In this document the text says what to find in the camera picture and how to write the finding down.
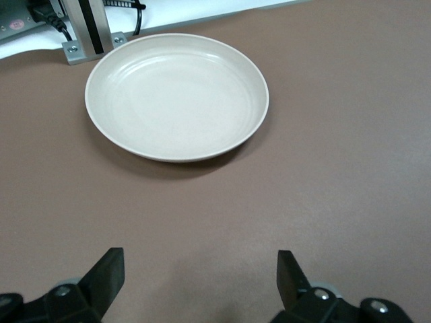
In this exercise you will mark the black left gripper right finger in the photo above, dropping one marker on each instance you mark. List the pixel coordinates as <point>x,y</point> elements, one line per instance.
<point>291,282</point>

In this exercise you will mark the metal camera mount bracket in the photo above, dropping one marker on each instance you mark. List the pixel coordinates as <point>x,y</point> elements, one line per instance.
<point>84,33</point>

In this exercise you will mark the beige plate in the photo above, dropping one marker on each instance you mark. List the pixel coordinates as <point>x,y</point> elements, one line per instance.
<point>175,101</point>

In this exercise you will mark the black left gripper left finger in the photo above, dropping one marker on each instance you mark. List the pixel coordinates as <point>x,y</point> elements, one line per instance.
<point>107,276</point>

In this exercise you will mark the grey device box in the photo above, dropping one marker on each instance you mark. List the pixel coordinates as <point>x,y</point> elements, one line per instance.
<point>13,17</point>

